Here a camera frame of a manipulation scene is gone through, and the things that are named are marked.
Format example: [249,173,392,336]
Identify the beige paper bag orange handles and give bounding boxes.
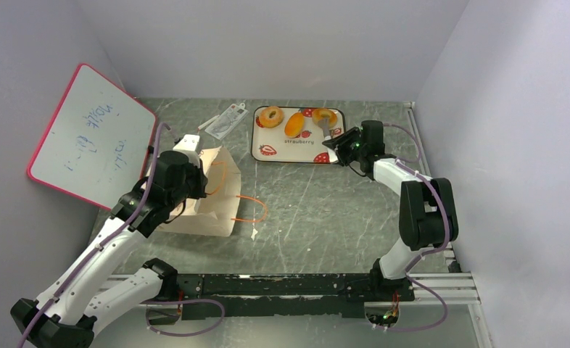
[157,146,268,237]

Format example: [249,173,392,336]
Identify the strawberry print tray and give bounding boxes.
[251,106,347,164]

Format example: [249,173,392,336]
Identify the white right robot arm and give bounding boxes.
[323,120,458,300]

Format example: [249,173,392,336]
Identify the white marker pen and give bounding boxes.
[197,115,220,132]

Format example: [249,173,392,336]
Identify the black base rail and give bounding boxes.
[174,273,415,320]

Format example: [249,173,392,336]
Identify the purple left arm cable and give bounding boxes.
[15,122,226,348]

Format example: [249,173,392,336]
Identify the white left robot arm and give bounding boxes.
[10,150,207,347]

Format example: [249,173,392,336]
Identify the pink framed whiteboard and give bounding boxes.
[26,63,157,210]

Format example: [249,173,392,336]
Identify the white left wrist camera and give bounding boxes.
[173,133,202,155]

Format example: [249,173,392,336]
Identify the metal kitchen tongs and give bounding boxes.
[318,117,338,163]

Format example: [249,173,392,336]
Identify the fake orange donut bread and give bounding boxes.
[257,106,284,128]

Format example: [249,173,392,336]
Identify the small plastic packet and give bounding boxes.
[205,102,248,140]

